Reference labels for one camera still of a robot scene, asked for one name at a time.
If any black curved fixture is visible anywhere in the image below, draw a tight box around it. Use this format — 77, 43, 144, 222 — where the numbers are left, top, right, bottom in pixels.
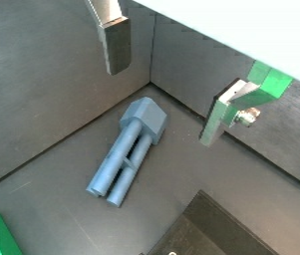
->
139, 190, 279, 255

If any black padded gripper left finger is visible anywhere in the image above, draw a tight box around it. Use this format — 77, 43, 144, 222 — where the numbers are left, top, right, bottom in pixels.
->
84, 0, 131, 76

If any blue three prong object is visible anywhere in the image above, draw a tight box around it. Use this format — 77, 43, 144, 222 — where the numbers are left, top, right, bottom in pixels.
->
85, 97, 166, 207

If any silver green gripper right finger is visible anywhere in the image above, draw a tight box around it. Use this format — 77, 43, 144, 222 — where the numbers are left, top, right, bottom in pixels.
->
199, 61, 293, 146

